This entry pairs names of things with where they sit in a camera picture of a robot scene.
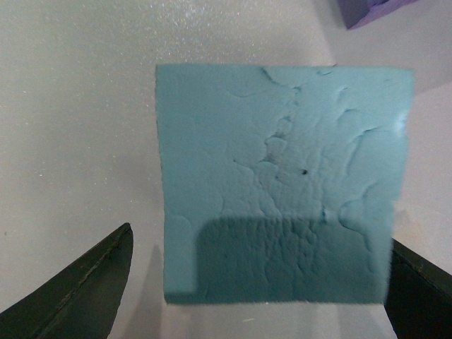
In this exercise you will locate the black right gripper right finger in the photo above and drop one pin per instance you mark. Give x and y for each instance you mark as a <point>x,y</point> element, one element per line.
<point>418,303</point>

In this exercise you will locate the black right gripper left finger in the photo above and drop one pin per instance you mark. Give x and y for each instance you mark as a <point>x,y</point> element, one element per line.
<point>82,300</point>

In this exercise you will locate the blue foam cube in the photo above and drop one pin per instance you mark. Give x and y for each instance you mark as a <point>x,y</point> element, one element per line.
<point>280,183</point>

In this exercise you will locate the far purple foam cube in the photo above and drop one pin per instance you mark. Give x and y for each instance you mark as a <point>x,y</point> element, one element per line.
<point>356,13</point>

